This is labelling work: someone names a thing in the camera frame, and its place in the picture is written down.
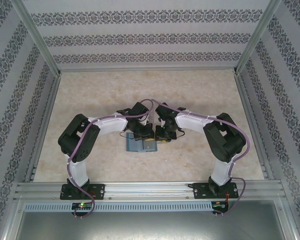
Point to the blue card holder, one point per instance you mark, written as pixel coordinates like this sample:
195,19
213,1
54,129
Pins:
133,146

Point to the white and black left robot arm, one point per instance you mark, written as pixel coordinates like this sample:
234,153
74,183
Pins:
110,126

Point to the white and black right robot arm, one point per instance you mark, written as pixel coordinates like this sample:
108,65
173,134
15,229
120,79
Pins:
192,122

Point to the small controller circuit board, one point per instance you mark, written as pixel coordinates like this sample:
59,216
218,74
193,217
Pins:
219,205
82,206

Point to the grey metal panel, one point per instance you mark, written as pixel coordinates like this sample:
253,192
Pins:
150,227

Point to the long aluminium mounting rail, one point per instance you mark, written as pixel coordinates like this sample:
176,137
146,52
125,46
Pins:
150,191

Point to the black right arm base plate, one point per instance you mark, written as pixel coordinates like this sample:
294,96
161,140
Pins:
199,192

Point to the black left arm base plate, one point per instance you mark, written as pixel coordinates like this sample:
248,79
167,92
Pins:
98,191

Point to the aluminium side rail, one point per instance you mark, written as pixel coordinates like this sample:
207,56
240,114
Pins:
253,125
50,110

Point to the aluminium frame post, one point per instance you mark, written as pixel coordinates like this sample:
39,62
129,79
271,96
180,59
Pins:
38,37
257,37

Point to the short aluminium frame bar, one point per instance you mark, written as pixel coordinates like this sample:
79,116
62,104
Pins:
292,220
12,220

